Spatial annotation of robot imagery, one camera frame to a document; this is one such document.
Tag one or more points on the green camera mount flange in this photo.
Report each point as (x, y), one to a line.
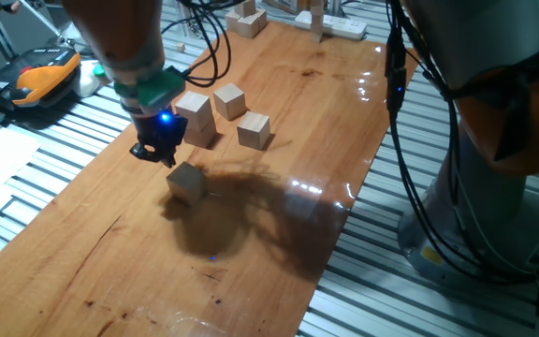
(159, 89)

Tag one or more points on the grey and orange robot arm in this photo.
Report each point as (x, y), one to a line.
(485, 47)

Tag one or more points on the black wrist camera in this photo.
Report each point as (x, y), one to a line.
(166, 119)

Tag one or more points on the tiny wooden cube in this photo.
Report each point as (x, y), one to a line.
(180, 47)

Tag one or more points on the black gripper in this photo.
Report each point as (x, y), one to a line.
(155, 133)

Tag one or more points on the silver metal rod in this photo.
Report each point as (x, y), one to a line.
(45, 21)

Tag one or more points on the small wooden block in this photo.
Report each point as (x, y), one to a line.
(244, 7)

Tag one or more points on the light wooden cube block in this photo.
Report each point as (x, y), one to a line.
(229, 100)
(201, 136)
(186, 183)
(254, 131)
(194, 110)

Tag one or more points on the white rounded object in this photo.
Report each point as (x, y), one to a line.
(84, 82)

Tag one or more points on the cardboard box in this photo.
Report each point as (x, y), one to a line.
(288, 4)

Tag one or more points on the orange and black teach pendant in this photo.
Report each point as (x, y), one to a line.
(35, 75)

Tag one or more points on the white power strip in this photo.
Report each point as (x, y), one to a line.
(330, 25)

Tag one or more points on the wide wooden block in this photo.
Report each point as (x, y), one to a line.
(249, 25)

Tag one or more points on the varnished wooden board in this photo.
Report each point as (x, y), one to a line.
(157, 281)

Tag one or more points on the person hand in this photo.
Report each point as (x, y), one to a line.
(11, 6)

